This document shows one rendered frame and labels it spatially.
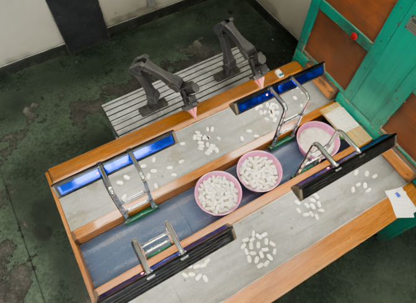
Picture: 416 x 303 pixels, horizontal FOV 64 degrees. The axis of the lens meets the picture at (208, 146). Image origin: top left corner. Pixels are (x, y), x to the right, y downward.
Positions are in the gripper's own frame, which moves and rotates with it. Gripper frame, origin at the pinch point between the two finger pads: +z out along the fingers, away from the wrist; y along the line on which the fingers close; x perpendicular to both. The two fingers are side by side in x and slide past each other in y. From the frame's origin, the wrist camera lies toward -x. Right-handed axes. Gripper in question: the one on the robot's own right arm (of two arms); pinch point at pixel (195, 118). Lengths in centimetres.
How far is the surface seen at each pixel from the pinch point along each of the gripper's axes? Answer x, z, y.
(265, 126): -8.5, 22.6, 38.2
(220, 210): -31, 48, -16
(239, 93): 8.4, -1.5, 37.5
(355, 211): -54, 77, 49
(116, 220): -16, 30, -67
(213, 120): 4.3, 7.0, 11.9
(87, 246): -13, 37, -87
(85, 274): -27, 44, -91
